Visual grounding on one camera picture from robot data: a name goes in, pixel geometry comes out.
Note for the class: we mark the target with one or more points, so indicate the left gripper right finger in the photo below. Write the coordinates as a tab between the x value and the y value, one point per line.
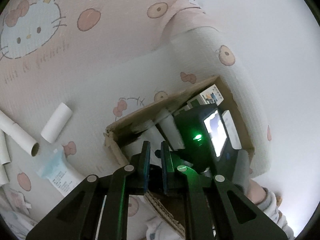
214	208

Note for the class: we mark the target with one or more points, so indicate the brown cardboard box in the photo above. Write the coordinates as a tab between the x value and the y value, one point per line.
125	137

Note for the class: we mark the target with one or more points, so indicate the cartoon printed white box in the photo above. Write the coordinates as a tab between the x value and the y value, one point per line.
208	96

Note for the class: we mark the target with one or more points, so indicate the blue white tissue packet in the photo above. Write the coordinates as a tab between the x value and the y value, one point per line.
59	172

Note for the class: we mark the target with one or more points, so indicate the white booklet box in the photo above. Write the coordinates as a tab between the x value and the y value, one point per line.
231	130

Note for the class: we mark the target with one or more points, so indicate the person's right hand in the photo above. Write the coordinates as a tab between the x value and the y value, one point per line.
255	192

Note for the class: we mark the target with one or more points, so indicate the long white paper tube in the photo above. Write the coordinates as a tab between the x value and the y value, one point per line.
19	135

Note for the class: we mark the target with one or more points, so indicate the pink Hello Kitty blanket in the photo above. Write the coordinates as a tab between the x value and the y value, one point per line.
106	59

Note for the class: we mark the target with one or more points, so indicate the white paper roll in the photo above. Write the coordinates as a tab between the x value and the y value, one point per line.
171	132

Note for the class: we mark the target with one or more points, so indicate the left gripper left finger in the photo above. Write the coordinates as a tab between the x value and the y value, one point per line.
98	207

